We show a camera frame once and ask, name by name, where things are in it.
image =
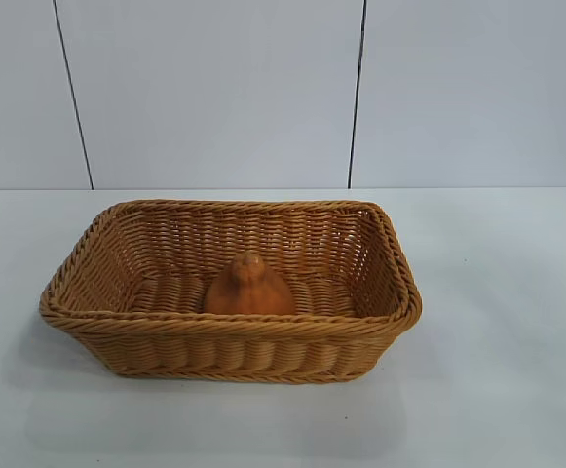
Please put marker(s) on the bumpy orange fruit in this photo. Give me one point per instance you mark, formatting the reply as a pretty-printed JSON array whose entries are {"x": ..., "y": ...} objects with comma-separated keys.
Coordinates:
[{"x": 248, "y": 292}]

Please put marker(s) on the brown woven wicker basket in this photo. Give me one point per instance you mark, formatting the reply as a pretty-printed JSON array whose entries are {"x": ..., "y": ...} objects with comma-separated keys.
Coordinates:
[{"x": 214, "y": 351}]

